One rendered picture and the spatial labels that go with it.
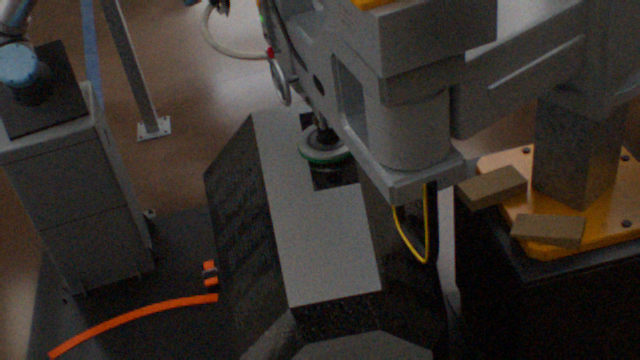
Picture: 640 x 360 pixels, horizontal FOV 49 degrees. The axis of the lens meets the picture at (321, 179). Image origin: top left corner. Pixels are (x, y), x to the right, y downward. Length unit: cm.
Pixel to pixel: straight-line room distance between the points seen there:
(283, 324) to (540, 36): 99
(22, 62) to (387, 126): 163
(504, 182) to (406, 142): 78
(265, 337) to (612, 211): 111
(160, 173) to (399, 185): 255
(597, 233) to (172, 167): 250
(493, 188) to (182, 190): 202
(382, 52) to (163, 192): 268
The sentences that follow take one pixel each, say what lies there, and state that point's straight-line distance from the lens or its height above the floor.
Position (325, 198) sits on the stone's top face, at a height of 87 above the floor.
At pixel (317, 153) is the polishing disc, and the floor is 90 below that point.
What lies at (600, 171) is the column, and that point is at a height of 90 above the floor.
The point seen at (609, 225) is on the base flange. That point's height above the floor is 78.
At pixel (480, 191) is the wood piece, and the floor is 83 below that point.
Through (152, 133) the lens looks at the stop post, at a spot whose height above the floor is 1.
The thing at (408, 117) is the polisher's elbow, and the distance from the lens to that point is 151.
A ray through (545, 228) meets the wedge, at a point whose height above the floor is 81.
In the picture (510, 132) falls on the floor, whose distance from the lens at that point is 389.
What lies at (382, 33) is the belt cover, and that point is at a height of 171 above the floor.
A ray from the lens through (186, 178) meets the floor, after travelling 389.
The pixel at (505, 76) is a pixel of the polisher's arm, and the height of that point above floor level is 142.
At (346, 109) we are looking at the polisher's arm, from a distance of 178.
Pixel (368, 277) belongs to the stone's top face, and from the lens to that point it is 195.
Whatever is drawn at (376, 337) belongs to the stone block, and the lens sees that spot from 193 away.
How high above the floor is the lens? 231
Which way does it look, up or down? 39 degrees down
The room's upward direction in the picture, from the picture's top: 10 degrees counter-clockwise
